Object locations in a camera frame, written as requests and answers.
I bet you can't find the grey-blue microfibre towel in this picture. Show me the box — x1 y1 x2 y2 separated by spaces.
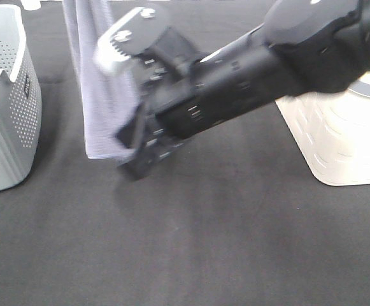
63 1 139 164

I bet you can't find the cream woven-pattern storage box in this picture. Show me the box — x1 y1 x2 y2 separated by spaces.
276 88 370 186

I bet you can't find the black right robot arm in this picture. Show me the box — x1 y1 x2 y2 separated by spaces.
112 1 370 179

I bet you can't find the grey perforated laundry basket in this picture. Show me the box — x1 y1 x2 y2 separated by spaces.
0 4 42 191

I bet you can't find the white object at top edge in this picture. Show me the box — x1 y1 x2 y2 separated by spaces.
20 0 41 11

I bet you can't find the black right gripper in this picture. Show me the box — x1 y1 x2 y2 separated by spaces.
114 79 198 182

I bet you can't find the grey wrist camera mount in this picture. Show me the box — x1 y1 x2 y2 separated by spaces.
93 4 198 78

